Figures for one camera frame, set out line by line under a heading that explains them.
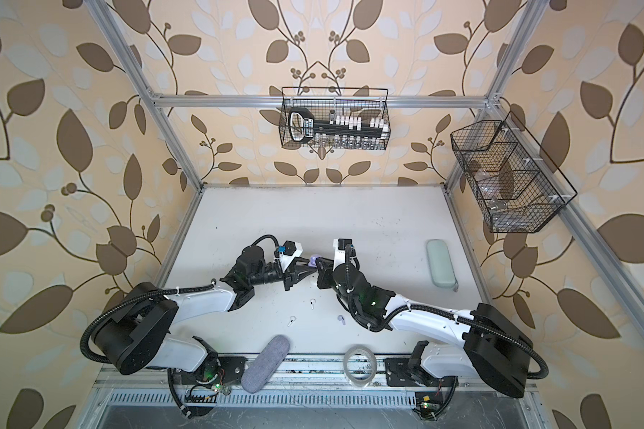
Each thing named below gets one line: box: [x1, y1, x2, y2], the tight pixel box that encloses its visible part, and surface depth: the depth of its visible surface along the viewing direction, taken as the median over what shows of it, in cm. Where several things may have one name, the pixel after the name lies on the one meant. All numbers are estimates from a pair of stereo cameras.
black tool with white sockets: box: [288, 107, 390, 143], surface depth 84 cm
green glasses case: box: [425, 238, 459, 293], surface depth 95 cm
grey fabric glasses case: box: [241, 334, 290, 395], surface depth 75 cm
